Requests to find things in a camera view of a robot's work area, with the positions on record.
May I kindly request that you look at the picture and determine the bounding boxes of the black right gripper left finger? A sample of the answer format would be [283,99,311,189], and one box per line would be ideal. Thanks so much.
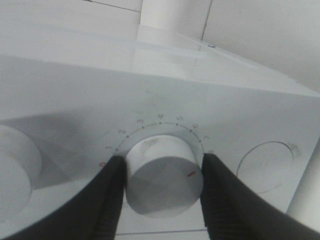
[7,155,127,240]

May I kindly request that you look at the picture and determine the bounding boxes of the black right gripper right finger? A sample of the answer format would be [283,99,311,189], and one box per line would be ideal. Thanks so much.
[200,153,320,240]

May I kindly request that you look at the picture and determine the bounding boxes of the round white door button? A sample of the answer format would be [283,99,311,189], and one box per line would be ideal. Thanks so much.
[236,141,294,194]

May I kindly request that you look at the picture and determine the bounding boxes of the white microwave knob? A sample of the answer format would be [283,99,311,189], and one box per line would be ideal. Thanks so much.
[125,135,204,218]
[0,125,42,222]

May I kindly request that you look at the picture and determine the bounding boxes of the white microwave oven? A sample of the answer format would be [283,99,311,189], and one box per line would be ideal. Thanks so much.
[0,20,320,240]

